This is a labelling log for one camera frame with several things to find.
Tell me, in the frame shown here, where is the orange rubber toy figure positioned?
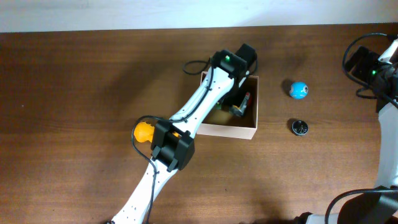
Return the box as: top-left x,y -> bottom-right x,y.
131,121 -> 181,144

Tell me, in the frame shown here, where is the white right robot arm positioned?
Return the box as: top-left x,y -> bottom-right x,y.
293,34 -> 397,224

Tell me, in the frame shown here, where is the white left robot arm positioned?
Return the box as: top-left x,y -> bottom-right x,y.
110,44 -> 257,224

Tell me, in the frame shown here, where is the blue toy ball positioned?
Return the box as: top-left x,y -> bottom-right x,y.
289,82 -> 308,100

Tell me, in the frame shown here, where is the pink cardboard box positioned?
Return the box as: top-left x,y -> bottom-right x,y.
197,76 -> 259,139

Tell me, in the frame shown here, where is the black round disc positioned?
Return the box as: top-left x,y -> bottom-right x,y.
292,119 -> 308,136

